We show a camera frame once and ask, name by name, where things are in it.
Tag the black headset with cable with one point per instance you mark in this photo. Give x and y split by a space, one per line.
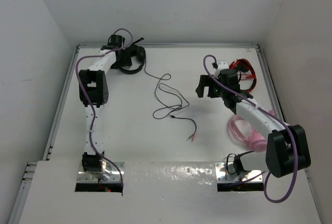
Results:
136 62

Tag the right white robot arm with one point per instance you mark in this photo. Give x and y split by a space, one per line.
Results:
286 144

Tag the white front cover board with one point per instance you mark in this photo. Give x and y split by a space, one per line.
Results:
158 193

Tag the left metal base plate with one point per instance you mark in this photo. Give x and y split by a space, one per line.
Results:
109 174

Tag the red headphones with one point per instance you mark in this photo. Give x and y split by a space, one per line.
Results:
245 72

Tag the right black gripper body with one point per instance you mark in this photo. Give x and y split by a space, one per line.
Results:
217 92

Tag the aluminium table frame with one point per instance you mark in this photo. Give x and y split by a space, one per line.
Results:
130 132

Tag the metal base plate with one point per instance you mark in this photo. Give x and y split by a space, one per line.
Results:
225 175
109 174

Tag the pink headphones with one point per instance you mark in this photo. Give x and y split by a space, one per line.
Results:
242 131

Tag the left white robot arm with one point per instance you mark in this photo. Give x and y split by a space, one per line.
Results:
91 73

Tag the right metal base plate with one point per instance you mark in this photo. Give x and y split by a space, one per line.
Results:
225 175

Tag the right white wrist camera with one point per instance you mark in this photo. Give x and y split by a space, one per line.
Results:
219 66

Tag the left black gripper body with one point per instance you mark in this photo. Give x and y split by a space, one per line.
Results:
122 61

